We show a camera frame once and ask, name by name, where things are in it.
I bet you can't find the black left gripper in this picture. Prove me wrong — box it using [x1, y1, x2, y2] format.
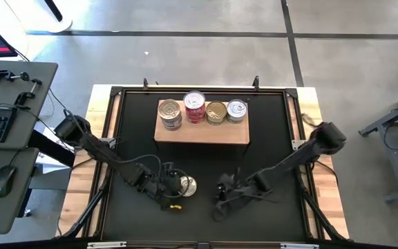
[157, 161, 185, 211]

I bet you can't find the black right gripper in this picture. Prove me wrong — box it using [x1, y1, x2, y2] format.
[211, 172, 265, 223]

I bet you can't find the wooden board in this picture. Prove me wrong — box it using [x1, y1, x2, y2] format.
[153, 98, 251, 156]

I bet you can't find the tan-label can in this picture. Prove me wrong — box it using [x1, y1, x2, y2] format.
[158, 98, 182, 120]

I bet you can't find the black bin tray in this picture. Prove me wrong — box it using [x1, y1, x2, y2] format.
[81, 84, 324, 243]

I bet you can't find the white paper sheet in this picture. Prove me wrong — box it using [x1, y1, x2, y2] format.
[35, 138, 82, 174]

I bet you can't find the black desk leg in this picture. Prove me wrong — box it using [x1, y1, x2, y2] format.
[28, 129, 76, 169]

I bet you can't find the black computer mouse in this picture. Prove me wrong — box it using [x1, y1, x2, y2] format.
[0, 165, 17, 199]

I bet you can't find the black desk clamp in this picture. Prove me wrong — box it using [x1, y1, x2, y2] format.
[13, 78, 44, 107]
[0, 66, 30, 84]

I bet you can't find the white plastic stand base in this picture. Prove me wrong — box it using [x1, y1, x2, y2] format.
[3, 0, 74, 35]

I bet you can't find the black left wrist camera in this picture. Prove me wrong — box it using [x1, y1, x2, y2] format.
[128, 164, 153, 191]

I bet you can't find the black diagonal frame strut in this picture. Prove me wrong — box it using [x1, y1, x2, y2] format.
[297, 172, 347, 242]
[60, 165, 113, 240]

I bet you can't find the silver metal bracket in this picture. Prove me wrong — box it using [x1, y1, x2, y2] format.
[280, 243, 320, 249]
[86, 241, 127, 249]

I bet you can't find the grey metal desk frame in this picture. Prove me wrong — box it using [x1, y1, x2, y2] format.
[357, 86, 398, 204]

